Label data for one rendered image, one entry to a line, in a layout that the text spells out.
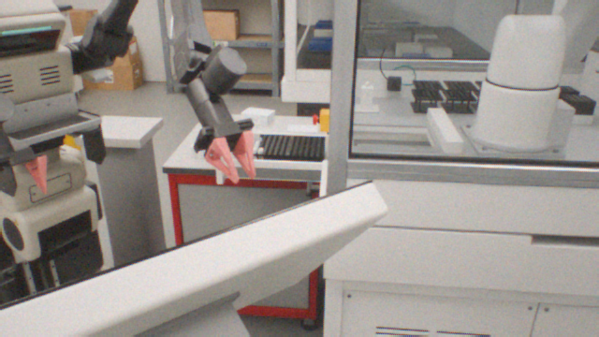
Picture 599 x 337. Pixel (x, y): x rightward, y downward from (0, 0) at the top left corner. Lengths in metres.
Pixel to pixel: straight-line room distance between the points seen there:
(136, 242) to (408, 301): 1.51
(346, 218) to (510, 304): 0.69
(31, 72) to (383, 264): 1.01
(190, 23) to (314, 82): 1.37
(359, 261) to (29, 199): 0.93
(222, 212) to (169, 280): 1.36
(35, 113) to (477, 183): 1.10
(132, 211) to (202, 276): 1.81
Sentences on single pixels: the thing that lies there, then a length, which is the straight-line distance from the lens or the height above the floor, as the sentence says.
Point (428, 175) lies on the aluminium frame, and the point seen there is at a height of 1.06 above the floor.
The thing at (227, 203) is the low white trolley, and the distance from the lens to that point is 1.81.
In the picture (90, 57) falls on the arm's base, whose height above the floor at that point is 1.18.
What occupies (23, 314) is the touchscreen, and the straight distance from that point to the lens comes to 0.47.
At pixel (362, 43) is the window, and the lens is 0.91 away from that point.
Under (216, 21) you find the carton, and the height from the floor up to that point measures 0.78.
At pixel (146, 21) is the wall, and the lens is 6.07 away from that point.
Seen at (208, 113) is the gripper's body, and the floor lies 1.20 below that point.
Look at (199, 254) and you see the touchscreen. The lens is 0.50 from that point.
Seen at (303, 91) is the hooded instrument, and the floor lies 0.86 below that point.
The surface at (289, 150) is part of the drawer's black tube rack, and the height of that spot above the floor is 0.90.
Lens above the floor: 1.47
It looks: 25 degrees down
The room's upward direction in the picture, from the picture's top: straight up
